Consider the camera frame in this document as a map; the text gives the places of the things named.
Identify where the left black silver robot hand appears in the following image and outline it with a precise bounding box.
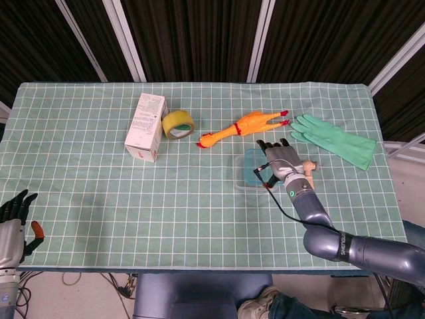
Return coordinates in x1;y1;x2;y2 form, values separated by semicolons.
0;189;46;270

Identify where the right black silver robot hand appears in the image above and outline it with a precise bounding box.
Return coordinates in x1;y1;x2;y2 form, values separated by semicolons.
254;138;305;191

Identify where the blue container lid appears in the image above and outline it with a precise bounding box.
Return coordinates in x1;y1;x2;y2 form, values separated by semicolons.
243;148;275;187

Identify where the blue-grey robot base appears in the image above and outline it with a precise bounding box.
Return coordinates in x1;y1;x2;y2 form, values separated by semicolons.
132;272;275;319

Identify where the clear plastic container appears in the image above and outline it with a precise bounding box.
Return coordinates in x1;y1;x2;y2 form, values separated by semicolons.
233;155;280;193

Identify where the white cardboard box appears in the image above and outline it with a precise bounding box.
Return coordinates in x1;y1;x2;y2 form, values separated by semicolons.
124;92;169;163

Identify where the wooden toy hammer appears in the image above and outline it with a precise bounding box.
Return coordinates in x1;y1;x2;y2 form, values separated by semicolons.
301;159;320;192

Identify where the orange rubber chicken toy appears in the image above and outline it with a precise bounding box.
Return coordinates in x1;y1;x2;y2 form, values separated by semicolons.
196;110;291;150

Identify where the green rubber glove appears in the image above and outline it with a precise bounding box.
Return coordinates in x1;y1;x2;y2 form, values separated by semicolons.
290;114;377;171

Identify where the green checked tablecloth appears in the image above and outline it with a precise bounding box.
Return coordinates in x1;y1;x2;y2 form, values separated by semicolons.
0;82;416;275

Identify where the yellow packing tape roll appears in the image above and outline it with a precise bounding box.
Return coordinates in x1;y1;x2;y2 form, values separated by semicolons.
161;109;196;141

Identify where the blue jeans leg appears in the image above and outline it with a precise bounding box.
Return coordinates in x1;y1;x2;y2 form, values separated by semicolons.
268;292;336;319
402;220;425;249

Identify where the beige sneaker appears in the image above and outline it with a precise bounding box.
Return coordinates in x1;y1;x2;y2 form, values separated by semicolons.
238;286;282;319

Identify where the black pleated curtain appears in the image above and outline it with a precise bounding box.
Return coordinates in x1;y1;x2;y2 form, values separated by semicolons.
0;0;425;142

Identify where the chrome metal bar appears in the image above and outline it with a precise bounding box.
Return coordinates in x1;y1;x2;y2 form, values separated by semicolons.
330;304;370;315

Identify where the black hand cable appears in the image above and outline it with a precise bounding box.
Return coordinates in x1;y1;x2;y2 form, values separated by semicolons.
254;165;398;319

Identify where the wide white aluminium post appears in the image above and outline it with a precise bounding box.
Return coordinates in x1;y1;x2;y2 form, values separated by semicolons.
102;0;147;83
368;25;425;97
246;0;276;83

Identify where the black floor cable with plug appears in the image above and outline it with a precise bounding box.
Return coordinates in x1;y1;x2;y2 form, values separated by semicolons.
99;272;137;300

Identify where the thin white aluminium post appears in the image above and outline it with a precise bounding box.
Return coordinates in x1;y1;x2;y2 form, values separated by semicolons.
54;0;109;83

